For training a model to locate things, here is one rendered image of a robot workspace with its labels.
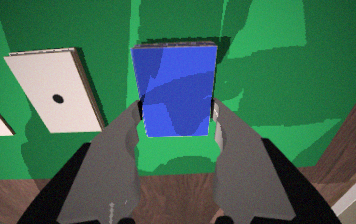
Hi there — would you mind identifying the green felt mat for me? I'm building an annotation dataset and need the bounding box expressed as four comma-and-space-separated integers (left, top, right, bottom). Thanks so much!
0, 0, 356, 180

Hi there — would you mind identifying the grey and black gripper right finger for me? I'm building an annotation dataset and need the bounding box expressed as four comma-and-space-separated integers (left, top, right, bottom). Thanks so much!
211, 98, 342, 224

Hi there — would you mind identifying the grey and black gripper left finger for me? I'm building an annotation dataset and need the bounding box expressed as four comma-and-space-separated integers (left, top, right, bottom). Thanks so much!
17, 100, 143, 224

